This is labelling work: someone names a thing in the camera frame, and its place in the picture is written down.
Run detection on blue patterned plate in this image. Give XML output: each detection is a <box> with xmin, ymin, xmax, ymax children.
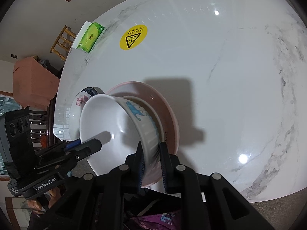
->
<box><xmin>80</xmin><ymin>87</ymin><xmax>105</xmax><ymax>97</ymax></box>

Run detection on purple patterned clothing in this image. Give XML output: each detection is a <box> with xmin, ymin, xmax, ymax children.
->
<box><xmin>126</xmin><ymin>210</ymin><xmax>184</xmax><ymax>230</ymax></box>

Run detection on white plate pink flowers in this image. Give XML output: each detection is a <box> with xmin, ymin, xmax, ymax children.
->
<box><xmin>68</xmin><ymin>93</ymin><xmax>96</xmax><ymax>147</ymax></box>

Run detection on yellow round warning sticker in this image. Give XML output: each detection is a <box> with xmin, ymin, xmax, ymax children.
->
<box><xmin>119</xmin><ymin>25</ymin><xmax>148</xmax><ymax>51</ymax></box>

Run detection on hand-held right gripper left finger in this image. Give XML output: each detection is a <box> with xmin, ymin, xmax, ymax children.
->
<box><xmin>42</xmin><ymin>141</ymin><xmax>145</xmax><ymax>230</ymax></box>

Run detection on dark wooden chair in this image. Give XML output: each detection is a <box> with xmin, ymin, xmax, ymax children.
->
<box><xmin>27</xmin><ymin>96</ymin><xmax>58</xmax><ymax>149</ymax></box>

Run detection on person's left hand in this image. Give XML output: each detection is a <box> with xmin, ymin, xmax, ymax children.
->
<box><xmin>27</xmin><ymin>186</ymin><xmax>61</xmax><ymax>215</ymax></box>

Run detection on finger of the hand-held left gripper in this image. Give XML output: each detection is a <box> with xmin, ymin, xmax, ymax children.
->
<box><xmin>35</xmin><ymin>138</ymin><xmax>103</xmax><ymax>170</ymax></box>
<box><xmin>35</xmin><ymin>137</ymin><xmax>83</xmax><ymax>159</ymax></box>

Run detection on person's left forearm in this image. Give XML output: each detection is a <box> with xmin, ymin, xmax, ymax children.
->
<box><xmin>26</xmin><ymin>212</ymin><xmax>52</xmax><ymax>230</ymax></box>

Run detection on large pink bowl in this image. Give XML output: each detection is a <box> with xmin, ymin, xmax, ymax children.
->
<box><xmin>106</xmin><ymin>81</ymin><xmax>180</xmax><ymax>188</ymax></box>

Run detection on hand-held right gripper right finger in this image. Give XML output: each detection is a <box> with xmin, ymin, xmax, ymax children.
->
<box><xmin>159</xmin><ymin>142</ymin><xmax>276</xmax><ymax>230</ymax></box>

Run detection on green tissue pack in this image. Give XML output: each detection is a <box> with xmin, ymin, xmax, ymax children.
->
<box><xmin>72</xmin><ymin>21</ymin><xmax>105</xmax><ymax>54</ymax></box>

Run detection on light wooden stool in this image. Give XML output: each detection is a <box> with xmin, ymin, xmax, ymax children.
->
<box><xmin>50</xmin><ymin>25</ymin><xmax>77</xmax><ymax>61</ymax></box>

